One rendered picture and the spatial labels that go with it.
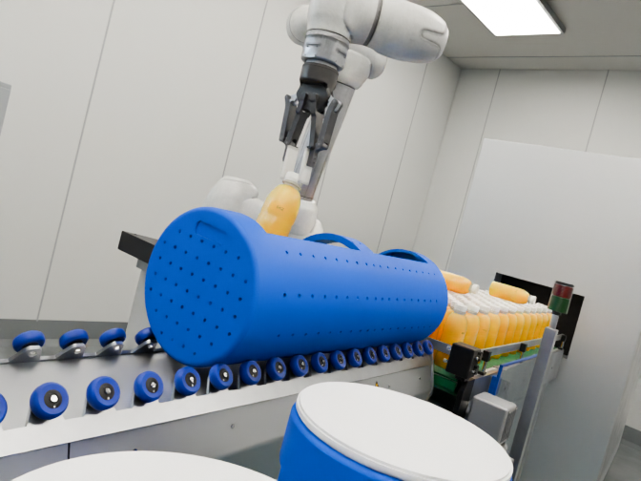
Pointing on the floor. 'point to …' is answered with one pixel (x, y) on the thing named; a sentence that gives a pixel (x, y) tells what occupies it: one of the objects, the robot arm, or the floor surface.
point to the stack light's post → (532, 398)
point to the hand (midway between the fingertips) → (298, 165)
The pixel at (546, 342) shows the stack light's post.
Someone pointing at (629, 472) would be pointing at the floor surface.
